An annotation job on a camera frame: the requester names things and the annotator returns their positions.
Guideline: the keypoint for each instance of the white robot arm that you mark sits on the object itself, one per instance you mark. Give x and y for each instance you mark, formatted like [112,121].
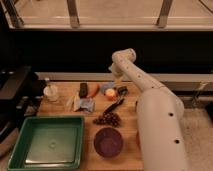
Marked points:
[159,112]

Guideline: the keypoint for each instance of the crumpled blue white packet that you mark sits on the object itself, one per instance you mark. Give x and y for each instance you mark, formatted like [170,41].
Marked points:
[76,103]

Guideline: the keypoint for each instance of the orange carrot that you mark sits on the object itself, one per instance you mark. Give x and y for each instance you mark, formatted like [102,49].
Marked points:
[93,90]

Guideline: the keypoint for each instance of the bunch of dark grapes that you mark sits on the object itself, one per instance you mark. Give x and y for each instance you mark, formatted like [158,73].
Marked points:
[111,119]

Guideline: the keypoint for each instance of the black equipment at left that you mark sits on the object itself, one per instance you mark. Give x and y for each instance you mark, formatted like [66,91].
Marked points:
[17,88]

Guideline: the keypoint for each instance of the green plastic tray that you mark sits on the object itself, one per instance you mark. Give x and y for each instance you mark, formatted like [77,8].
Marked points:
[48,144]

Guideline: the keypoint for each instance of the black handled utensil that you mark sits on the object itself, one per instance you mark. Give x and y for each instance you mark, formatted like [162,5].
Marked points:
[122,91]

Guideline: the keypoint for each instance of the purple bowl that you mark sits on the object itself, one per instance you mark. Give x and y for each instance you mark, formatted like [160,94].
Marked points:
[108,142]

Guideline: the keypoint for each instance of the white paper cup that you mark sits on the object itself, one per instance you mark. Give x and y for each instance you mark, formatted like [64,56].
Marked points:
[51,93]

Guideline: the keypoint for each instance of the blue sponge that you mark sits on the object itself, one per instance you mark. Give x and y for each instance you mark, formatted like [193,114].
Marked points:
[106,86]

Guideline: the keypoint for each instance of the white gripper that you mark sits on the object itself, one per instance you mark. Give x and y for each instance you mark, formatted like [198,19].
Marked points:
[116,71]

